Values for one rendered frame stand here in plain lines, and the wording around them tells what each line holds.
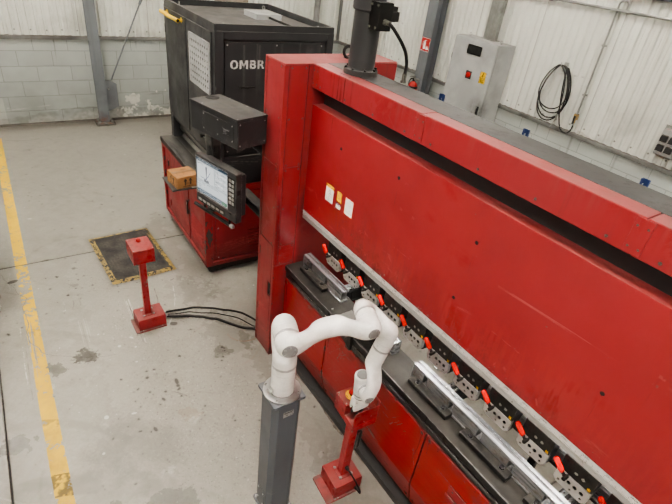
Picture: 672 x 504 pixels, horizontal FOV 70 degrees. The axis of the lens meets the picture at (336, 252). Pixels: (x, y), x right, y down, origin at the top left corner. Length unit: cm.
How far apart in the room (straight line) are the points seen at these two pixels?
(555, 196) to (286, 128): 174
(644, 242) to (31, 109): 840
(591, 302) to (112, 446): 296
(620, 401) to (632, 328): 30
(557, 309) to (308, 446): 209
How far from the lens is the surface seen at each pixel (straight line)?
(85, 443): 375
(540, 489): 259
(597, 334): 204
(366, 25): 285
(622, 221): 186
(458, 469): 274
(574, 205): 193
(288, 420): 261
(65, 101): 900
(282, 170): 319
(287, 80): 301
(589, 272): 197
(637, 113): 648
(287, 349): 219
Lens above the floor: 291
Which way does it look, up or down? 32 degrees down
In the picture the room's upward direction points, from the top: 8 degrees clockwise
